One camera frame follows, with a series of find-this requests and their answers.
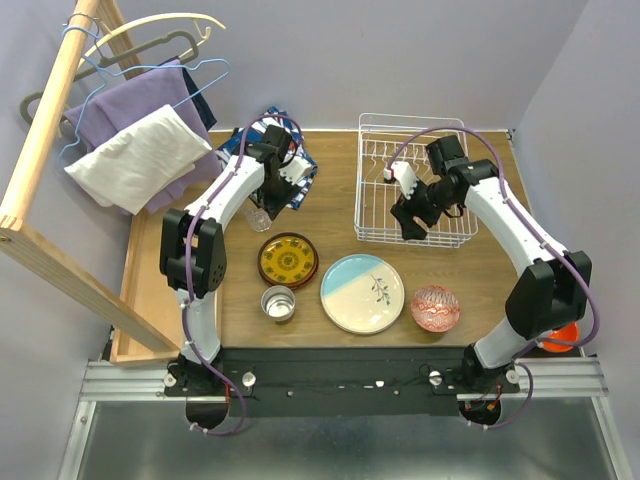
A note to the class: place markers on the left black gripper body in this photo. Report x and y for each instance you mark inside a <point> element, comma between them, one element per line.
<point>273,198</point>

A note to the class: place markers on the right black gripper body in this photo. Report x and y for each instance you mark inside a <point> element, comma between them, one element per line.
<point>415,213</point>

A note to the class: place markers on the clear drinking glass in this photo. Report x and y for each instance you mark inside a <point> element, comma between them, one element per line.
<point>258,219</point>

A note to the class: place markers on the yellow patterned lacquer plate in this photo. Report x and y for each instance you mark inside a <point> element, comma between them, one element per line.
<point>288,259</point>

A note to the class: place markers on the white wire dish rack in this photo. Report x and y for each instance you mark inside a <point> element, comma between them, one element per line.
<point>384,138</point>

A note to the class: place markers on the metal cup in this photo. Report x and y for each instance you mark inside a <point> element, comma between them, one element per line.
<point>278,304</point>

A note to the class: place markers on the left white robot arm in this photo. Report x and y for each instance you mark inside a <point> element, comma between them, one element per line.
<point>193,256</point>

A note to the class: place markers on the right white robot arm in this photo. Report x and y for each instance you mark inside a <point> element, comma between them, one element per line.
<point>552,290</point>

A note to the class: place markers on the wooden clothes rack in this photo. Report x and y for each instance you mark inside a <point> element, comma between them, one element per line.
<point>25,244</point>

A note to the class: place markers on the blue patterned cloth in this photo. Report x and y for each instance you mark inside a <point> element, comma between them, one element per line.
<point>296,154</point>

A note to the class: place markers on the dark navy cloth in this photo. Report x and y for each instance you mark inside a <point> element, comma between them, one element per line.
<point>202,107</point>

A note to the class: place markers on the blue and cream plate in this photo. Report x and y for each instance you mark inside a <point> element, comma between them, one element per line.
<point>362,294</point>

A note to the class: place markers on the red patterned bowl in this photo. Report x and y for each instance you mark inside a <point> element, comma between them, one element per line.
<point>435,309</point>

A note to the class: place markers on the cream plastic hanger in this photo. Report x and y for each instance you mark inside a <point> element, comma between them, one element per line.
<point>116,41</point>

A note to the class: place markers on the white folded cloth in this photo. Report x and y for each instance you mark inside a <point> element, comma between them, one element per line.
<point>140,161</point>

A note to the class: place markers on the purple cloth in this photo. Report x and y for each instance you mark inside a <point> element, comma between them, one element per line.
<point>145,142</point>

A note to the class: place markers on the orange bowl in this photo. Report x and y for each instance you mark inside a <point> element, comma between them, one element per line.
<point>561,340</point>

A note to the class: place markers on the grey plastic hanger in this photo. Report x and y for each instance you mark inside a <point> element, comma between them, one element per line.
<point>116,59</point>

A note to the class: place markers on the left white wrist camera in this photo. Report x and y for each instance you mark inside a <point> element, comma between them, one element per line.
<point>297,169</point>

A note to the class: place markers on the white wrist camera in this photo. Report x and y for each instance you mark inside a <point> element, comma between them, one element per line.
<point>297,169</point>
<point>402,173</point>

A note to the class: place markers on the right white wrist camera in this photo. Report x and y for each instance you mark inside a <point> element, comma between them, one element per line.
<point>402,173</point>

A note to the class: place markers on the black mounting base plate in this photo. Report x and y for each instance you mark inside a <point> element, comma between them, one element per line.
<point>341,381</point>

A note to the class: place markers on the light blue wire hanger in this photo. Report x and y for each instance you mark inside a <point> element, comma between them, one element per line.
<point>106,111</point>

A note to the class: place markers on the aluminium rail frame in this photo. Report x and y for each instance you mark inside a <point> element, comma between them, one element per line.
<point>127,427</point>

